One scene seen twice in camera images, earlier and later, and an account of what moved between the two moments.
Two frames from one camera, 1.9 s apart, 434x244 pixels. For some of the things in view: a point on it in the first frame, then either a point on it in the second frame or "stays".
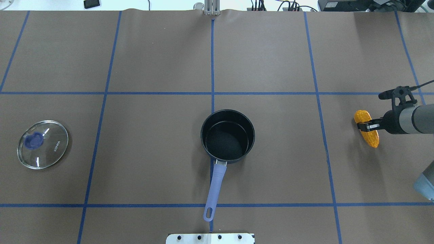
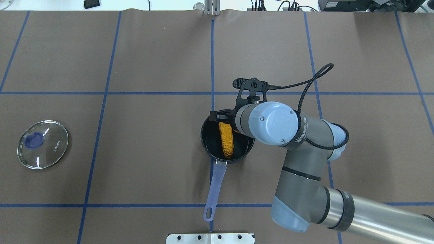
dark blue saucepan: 227,136 stays
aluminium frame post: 212,7 stays
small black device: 91,3 stays
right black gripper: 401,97 -> 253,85
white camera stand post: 210,238 stays
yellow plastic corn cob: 372,137 -> 226,131
